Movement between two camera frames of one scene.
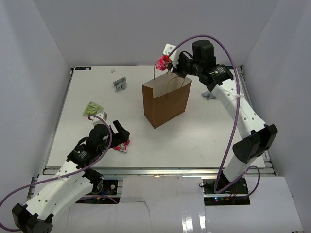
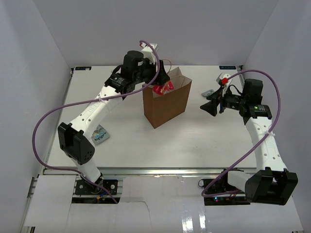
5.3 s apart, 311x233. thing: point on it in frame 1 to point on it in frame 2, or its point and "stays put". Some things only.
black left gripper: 122,135 to 162,76
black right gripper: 176,68 to 211,107
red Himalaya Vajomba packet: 122,147 to 161,89
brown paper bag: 165,98 stays put
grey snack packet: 209,95 stays put
